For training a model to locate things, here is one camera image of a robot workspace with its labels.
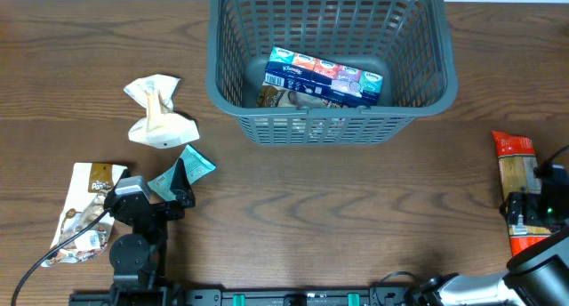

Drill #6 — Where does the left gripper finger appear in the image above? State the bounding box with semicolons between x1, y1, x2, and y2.
114;169;131;186
170;158;194;201

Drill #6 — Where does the teal snack packet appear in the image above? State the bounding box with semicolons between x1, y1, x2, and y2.
148;144;216;201

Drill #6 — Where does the orange pasta packet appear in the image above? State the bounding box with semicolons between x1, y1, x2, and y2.
492;131;552;256

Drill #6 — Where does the cream snack pouch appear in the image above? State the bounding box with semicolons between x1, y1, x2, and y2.
124;74;200;149

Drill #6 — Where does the pantree snack bag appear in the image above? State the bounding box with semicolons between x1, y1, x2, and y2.
257;85;342;109
42;163;125;267

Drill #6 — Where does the Kleenex tissue multipack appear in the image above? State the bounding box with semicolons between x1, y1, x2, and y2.
265;47;383;108

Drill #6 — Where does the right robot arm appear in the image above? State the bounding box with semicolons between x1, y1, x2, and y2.
414;228;568;306

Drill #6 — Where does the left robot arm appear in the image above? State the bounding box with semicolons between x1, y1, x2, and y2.
104;158;196;305

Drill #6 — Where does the grey plastic basket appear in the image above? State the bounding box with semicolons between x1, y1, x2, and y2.
205;0;458;145

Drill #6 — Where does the right black cable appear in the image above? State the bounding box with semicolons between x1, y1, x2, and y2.
535;144;569;176

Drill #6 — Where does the black cable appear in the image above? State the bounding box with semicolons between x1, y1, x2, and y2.
535;144;569;176
9;209;114;306

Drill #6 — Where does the left black cable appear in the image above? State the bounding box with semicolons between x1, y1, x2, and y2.
9;209;114;306

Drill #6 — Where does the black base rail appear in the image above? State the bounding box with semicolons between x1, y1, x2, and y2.
68;286;417;306

